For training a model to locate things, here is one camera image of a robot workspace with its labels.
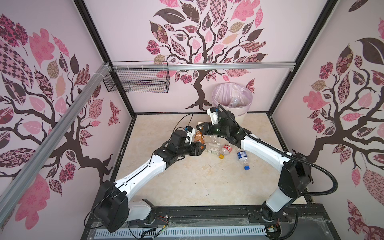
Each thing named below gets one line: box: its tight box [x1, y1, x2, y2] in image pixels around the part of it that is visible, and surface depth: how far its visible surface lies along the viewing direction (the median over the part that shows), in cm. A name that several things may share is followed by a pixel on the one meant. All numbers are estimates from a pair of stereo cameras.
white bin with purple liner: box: [212, 82, 253, 124], surface depth 102 cm
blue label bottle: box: [237, 150, 250, 171], surface depth 92 cm
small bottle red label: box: [218, 144, 232, 160], surface depth 95 cm
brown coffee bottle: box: [194, 130, 205, 144], surface depth 77 cm
